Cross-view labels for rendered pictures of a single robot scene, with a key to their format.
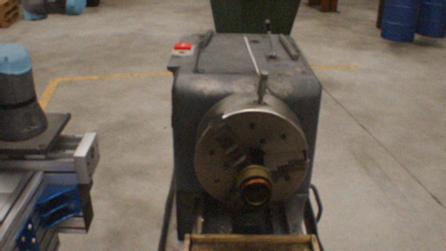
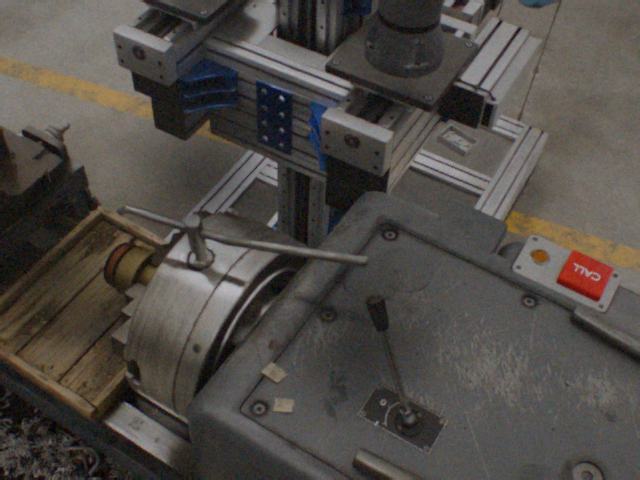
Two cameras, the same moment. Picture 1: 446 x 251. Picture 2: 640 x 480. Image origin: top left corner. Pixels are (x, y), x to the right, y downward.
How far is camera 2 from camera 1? 1.65 m
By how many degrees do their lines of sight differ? 87
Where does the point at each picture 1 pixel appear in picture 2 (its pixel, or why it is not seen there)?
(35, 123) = (374, 49)
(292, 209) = (186, 458)
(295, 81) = (235, 367)
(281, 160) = not seen: hidden behind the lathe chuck
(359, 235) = not seen: outside the picture
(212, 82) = (334, 236)
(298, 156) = (122, 333)
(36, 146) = (336, 58)
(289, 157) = not seen: hidden behind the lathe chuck
